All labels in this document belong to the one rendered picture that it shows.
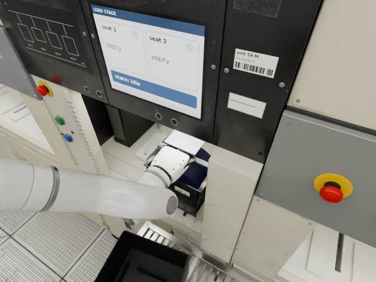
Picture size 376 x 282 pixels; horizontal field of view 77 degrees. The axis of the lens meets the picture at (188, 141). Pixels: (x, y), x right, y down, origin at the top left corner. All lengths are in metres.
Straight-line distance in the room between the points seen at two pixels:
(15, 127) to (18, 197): 1.37
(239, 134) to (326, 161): 0.18
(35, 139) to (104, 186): 1.16
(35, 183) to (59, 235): 1.76
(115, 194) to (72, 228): 1.68
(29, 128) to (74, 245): 0.94
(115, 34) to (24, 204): 0.39
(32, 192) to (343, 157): 0.56
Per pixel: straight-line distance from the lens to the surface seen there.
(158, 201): 0.58
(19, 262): 2.28
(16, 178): 0.48
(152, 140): 1.34
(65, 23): 0.74
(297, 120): 0.48
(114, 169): 1.29
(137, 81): 0.63
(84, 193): 0.54
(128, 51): 0.60
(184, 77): 0.53
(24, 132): 1.76
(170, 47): 0.52
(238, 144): 0.57
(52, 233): 2.27
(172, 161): 0.73
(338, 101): 0.47
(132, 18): 0.56
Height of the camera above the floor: 1.83
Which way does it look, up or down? 44 degrees down
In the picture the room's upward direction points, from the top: straight up
